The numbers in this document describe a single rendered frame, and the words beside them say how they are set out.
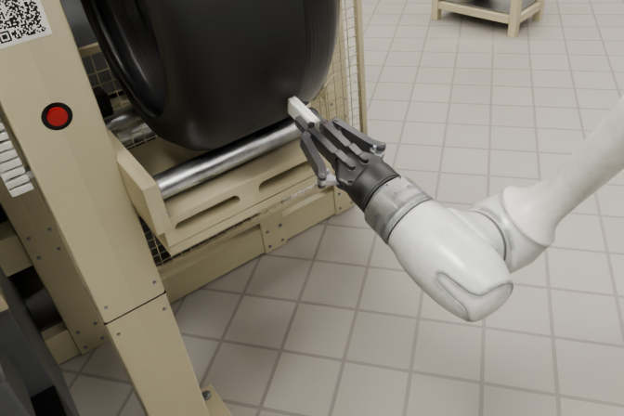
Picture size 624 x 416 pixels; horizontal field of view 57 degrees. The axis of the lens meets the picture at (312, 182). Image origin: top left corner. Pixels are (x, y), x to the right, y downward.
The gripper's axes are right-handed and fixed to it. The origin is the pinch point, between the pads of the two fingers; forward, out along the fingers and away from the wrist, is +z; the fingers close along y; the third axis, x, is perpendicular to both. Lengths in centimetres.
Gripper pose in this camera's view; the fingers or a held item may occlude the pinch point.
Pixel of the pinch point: (303, 116)
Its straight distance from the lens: 93.4
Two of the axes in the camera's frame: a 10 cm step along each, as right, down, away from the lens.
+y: -8.1, 4.1, -4.2
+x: -0.6, 6.6, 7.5
